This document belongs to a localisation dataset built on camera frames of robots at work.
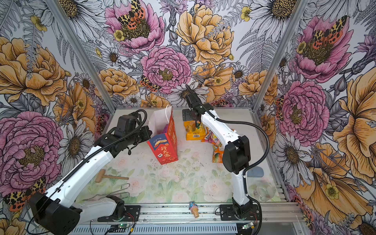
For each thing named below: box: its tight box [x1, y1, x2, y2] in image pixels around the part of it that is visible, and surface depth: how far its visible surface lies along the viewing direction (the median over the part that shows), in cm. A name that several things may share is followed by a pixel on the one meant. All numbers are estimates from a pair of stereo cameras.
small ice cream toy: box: [188, 200, 200, 218], surface depth 76 cm
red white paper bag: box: [146, 104, 179, 165], surface depth 85 cm
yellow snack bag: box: [184, 120, 207, 141], surface depth 103 cm
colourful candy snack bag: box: [200, 126, 225, 153], surface depth 98 cm
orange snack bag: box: [211, 144, 225, 164], surface depth 94 cm
